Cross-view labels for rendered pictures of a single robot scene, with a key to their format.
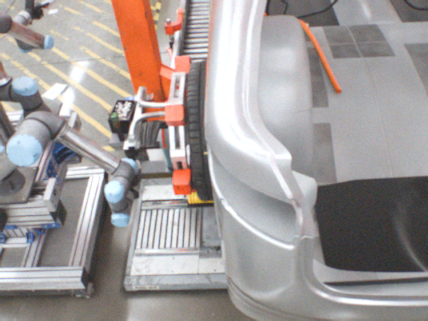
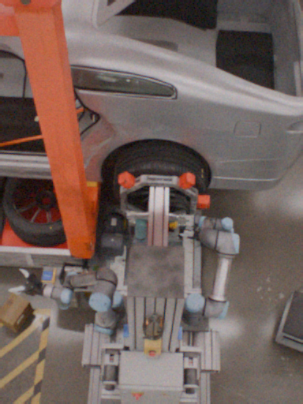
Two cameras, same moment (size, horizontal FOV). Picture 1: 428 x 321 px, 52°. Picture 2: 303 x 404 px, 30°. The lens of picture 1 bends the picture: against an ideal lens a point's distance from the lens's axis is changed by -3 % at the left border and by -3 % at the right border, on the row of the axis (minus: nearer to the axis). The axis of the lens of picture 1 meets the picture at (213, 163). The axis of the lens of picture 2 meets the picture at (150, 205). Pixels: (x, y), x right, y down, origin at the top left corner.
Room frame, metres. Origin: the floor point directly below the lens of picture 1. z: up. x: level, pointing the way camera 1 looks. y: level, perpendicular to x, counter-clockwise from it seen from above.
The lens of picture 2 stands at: (1.87, 2.23, 4.35)
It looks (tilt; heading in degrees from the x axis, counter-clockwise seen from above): 59 degrees down; 265
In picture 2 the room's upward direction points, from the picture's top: 2 degrees clockwise
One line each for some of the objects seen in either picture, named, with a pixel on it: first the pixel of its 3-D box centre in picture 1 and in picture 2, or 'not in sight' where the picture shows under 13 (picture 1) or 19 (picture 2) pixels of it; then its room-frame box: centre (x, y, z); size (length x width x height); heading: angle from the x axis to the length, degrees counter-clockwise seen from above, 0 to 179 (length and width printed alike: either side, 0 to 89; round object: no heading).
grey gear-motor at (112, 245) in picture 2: not in sight; (114, 233); (1.97, 0.05, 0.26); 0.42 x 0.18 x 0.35; 84
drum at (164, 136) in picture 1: (170, 133); not in sight; (1.64, 0.18, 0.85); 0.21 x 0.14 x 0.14; 84
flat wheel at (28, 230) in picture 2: not in sight; (46, 203); (2.49, -0.17, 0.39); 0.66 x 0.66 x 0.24
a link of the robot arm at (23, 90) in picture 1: (25, 91); (113, 302); (1.97, 0.92, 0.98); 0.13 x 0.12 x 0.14; 70
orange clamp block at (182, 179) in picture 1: (182, 182); (203, 201); (1.32, 0.14, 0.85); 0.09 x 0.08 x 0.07; 174
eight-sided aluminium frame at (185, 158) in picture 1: (185, 132); (158, 200); (1.63, 0.11, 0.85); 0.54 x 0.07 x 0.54; 174
